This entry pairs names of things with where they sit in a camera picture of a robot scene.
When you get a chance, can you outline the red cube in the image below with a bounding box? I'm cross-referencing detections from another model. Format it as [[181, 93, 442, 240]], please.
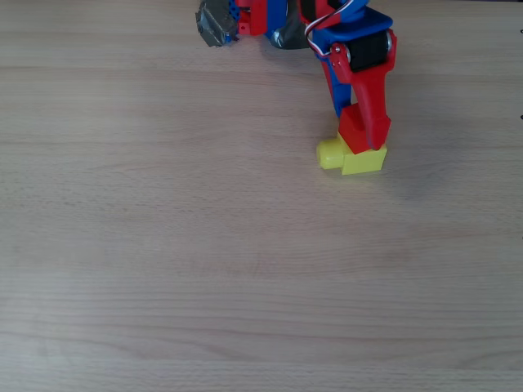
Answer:
[[337, 103, 387, 156]]

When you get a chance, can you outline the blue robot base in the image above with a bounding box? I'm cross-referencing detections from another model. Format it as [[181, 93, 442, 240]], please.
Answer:
[[222, 0, 243, 42]]

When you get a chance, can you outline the yellow block with round stud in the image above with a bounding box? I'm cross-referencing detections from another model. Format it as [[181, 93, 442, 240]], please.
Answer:
[[315, 130, 389, 177]]

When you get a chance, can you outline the white red servo cable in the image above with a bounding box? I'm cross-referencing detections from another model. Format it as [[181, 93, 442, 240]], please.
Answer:
[[303, 0, 357, 59]]

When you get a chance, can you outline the grey duct tape piece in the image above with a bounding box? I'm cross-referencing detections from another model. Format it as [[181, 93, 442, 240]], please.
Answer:
[[269, 11, 312, 51], [194, 0, 240, 49]]

